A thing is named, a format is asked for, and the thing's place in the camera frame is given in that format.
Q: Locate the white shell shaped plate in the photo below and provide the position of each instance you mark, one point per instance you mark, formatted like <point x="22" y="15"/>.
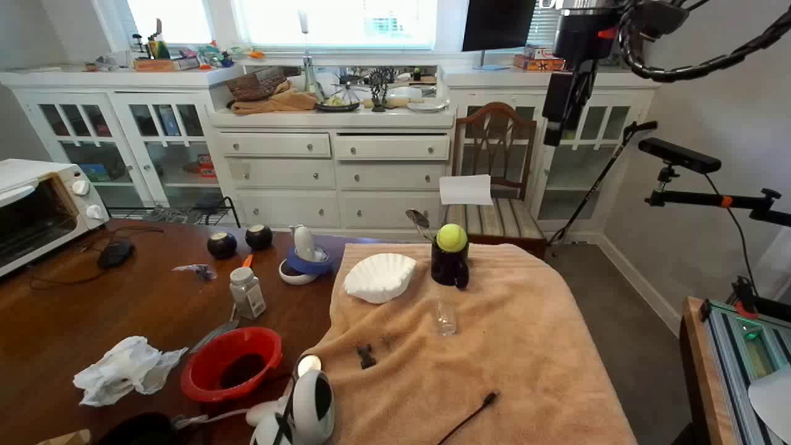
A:
<point x="382" y="277"/>

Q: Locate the beige terry towel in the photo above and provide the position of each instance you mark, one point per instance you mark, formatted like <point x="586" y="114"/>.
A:
<point x="509" y="348"/>

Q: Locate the small black clip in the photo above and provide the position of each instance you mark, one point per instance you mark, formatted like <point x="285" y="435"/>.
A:
<point x="367" y="356"/>

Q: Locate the wooden slat chair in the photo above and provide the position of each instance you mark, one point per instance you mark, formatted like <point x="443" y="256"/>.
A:
<point x="494" y="139"/>

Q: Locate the brown wooden table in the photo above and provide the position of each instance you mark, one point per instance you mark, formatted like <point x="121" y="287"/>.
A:
<point x="83" y="322"/>

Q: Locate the white toaster oven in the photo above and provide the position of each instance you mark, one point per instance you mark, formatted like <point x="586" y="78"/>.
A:
<point x="41" y="214"/>

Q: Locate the white drawer dresser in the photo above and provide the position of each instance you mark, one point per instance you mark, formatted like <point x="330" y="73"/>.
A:
<point x="330" y="176"/>

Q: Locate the green tennis ball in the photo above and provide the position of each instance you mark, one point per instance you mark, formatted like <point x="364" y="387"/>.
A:
<point x="451" y="239"/>

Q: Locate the black tripod pole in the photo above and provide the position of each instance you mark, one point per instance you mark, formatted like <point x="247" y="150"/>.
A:
<point x="600" y="181"/>

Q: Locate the black monitor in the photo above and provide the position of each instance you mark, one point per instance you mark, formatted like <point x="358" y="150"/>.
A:
<point x="497" y="26"/>

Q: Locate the grey metal utensil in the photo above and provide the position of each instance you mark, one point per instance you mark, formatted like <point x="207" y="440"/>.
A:
<point x="215" y="334"/>

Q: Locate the white paper sheet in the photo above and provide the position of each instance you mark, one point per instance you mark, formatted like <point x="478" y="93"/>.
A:
<point x="466" y="188"/>

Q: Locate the brown bag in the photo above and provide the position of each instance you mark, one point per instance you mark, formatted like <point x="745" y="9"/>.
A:
<point x="257" y="86"/>

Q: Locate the black stereo camera bar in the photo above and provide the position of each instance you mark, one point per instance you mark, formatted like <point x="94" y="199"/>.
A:
<point x="680" y="154"/>

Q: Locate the aluminium frame rail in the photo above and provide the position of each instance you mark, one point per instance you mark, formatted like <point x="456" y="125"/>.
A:
<point x="743" y="361"/>

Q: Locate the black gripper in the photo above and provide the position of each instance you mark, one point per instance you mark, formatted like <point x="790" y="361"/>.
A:
<point x="583" y="41"/>

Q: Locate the white glass door cabinet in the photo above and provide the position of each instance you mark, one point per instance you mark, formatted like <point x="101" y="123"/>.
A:
<point x="125" y="150"/>

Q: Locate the small grey metal tool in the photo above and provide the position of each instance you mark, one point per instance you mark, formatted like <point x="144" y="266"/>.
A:
<point x="195" y="271"/>

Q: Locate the small orange object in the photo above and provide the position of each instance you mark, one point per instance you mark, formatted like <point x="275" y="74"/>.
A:
<point x="247" y="261"/>

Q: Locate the black round object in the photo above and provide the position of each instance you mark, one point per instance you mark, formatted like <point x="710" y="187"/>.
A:
<point x="138" y="432"/>

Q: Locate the orange flat box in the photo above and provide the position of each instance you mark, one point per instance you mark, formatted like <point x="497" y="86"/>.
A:
<point x="539" y="63"/>

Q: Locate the black computer mouse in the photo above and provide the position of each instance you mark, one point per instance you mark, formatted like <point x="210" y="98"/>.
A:
<point x="117" y="254"/>

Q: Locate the crumpled white cloth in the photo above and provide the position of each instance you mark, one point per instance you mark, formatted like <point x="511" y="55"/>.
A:
<point x="125" y="371"/>

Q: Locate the white cabinet with glass panes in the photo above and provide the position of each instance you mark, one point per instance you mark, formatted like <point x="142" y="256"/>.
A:
<point x="619" y="114"/>

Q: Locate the red plastic bowl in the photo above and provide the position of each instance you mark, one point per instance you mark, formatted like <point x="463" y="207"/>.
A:
<point x="233" y="367"/>

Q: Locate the small dark tool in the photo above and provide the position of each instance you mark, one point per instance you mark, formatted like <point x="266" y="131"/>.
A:
<point x="418" y="219"/>

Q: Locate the black ceramic mug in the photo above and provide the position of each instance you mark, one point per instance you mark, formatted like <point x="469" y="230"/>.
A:
<point x="451" y="271"/>

